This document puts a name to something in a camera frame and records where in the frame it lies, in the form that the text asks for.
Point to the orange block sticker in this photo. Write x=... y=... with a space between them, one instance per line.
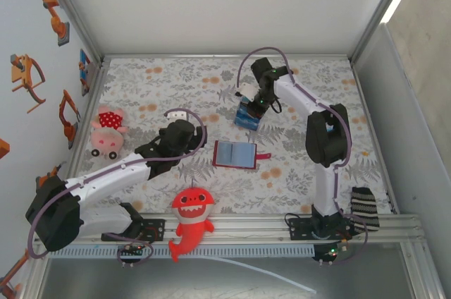
x=3 y=149

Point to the aluminium side rail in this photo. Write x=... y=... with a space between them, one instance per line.
x=365 y=108
x=93 y=101

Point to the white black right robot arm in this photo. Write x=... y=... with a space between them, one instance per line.
x=326 y=186

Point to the pink pig plush toy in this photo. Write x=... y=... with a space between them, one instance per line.
x=105 y=137

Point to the red card holder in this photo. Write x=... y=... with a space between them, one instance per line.
x=239 y=154

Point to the small circuit board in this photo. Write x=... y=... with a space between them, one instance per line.
x=130 y=250

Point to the round circuit board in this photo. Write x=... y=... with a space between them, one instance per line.
x=327 y=255

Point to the aluminium frame post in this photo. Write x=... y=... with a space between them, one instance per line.
x=380 y=10
x=72 y=10

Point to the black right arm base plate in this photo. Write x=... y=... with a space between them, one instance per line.
x=294 y=230

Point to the thin aluminium frame rail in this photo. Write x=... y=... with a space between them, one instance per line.
x=229 y=56

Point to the red shark plush toy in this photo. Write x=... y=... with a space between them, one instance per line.
x=192 y=225

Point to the black white striped pouch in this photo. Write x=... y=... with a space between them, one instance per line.
x=364 y=207

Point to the blue teal card box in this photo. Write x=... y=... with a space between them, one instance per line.
x=246 y=121

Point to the orange gripper claw sticker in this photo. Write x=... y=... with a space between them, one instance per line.
x=21 y=73

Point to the wide aluminium frame rail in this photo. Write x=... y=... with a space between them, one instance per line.
x=246 y=228

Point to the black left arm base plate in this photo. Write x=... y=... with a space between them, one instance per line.
x=158 y=230

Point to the white plastic tube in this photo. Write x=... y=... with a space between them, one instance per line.
x=311 y=290

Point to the floral table mat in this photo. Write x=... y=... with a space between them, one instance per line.
x=176 y=84

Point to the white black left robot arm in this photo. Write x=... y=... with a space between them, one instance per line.
x=112 y=179

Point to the blue orange machine sticker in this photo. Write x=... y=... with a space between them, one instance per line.
x=84 y=66

